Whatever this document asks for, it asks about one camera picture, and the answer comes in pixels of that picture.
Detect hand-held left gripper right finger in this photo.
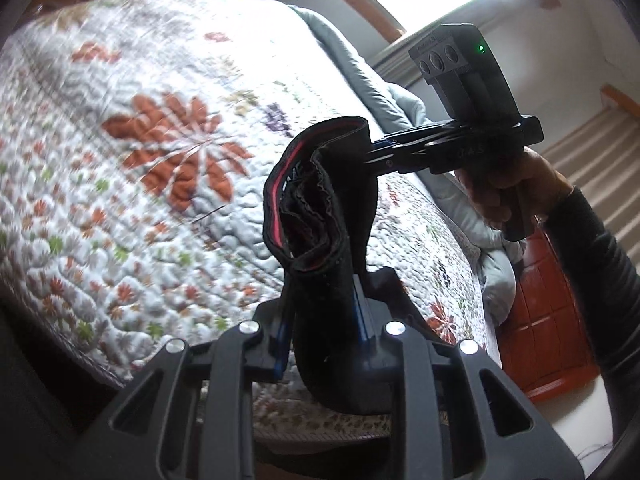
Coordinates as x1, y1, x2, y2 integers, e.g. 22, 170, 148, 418
352, 267, 586, 480

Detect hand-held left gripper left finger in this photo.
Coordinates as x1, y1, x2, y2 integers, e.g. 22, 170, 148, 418
75, 300, 301, 480

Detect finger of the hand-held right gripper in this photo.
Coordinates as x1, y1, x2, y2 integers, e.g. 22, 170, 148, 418
369, 121, 466, 157
369, 147, 435, 177

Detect black pants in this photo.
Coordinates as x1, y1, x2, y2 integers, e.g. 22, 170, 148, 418
262, 116, 396, 416

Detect person's right forearm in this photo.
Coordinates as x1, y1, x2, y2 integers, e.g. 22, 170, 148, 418
542, 186, 640, 401

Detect person's right hand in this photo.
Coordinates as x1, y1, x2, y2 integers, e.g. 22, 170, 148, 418
452, 147, 573, 231

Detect grey curtain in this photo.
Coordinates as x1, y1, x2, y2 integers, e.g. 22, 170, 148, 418
372, 35, 441, 88

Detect grey-green duvet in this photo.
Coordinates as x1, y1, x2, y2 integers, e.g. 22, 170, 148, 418
287, 5, 501, 251

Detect grey-green pillow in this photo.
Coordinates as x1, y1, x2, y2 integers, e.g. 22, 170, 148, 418
472, 245, 518, 318

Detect red-brown wooden headboard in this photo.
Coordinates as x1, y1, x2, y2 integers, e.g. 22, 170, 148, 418
492, 232, 601, 403

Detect floral quilted bedspread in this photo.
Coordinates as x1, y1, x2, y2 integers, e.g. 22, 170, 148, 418
0, 0, 501, 443

